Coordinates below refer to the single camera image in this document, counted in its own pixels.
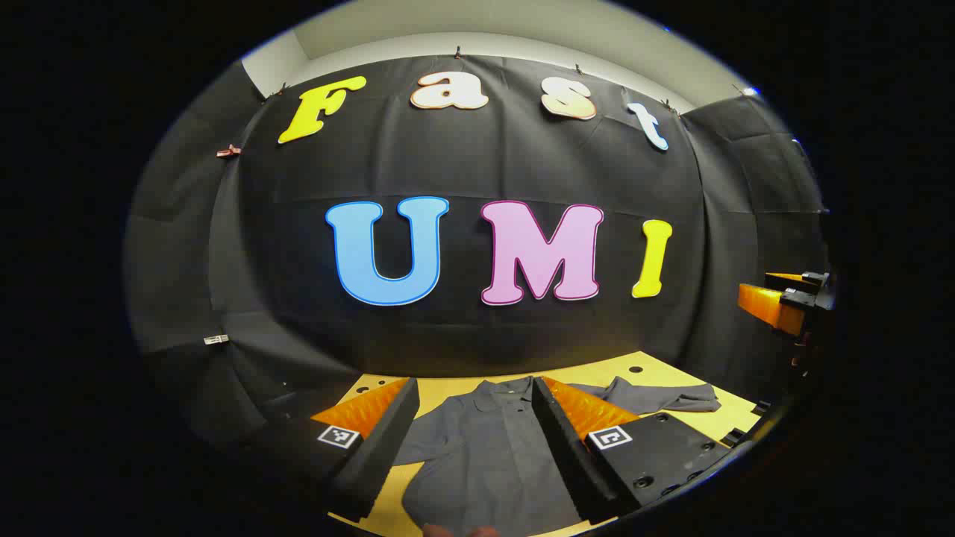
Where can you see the silver cloth clip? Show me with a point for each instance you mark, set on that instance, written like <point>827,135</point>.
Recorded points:
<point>216,339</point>

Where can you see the black table edge bracket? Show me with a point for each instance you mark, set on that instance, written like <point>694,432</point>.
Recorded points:
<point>734,436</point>

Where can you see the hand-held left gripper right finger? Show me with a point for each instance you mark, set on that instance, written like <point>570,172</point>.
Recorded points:
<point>559,455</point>

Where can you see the red cloth clip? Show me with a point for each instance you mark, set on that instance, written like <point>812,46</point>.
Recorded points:
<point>227,151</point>

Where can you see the grey button-up shirt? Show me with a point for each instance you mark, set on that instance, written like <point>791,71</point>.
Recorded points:
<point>485,462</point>

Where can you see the black backdrop cloth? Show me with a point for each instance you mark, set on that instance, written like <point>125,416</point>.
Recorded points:
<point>462,328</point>

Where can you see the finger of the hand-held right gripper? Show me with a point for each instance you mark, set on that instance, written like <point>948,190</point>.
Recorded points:
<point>789,281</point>
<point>768,307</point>

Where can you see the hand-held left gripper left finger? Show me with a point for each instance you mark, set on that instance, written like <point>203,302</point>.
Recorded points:
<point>380,447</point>

